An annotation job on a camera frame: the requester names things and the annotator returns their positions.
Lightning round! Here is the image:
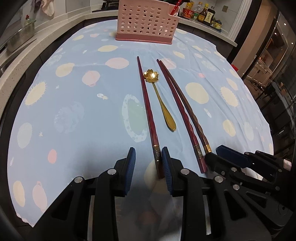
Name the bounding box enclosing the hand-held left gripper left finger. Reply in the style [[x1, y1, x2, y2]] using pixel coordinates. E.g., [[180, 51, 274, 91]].
[[38, 147, 137, 232]]

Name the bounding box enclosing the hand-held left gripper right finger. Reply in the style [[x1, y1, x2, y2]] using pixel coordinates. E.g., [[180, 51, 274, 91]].
[[161, 146, 267, 232]]

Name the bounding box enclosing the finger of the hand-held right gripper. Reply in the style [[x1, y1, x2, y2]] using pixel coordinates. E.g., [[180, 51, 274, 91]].
[[205, 152, 278, 193], [216, 145, 285, 169]]

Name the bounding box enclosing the dark maroon chopstick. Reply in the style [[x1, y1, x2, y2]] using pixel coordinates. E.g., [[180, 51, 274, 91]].
[[157, 59, 207, 174], [136, 56, 164, 179]]

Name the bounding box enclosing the brown chopstick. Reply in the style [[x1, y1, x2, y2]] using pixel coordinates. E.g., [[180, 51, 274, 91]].
[[159, 60, 213, 154]]

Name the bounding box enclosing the pink perforated utensil holder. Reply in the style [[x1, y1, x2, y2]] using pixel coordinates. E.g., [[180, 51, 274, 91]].
[[115, 0, 180, 45]]

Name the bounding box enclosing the gold flower-shaped spoon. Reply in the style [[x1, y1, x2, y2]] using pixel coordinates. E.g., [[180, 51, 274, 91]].
[[142, 68, 176, 132]]

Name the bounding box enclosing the blue dotted tablecloth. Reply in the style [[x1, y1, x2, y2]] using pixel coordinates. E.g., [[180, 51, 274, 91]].
[[7, 19, 275, 227]]

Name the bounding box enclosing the white cabinet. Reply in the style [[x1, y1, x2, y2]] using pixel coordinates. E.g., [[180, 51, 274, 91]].
[[245, 57, 274, 82]]

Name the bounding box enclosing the dark squat jar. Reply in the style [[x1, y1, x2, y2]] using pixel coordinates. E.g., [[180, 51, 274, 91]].
[[211, 18, 223, 30]]

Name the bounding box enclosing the dark sauce bottle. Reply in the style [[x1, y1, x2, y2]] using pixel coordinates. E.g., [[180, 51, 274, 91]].
[[203, 9, 216, 26]]

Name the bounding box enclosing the yellow-label sauce bottle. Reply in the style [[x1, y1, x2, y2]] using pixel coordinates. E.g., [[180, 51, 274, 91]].
[[197, 3, 210, 24]]

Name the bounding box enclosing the red round container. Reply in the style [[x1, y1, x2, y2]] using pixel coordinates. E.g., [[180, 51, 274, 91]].
[[181, 8, 195, 19]]

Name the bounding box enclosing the clear plastic bottle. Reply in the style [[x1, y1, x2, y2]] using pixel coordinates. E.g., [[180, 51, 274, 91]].
[[193, 1, 204, 20]]

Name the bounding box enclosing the black gas stove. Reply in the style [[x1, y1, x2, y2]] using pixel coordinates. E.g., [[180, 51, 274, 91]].
[[91, 0, 121, 12]]

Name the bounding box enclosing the stainless steel pot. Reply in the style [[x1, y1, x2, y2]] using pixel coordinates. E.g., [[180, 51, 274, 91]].
[[6, 19, 37, 52]]

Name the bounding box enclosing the pale pink hanging towel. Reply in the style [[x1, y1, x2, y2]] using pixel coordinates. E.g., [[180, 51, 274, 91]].
[[41, 0, 54, 17]]

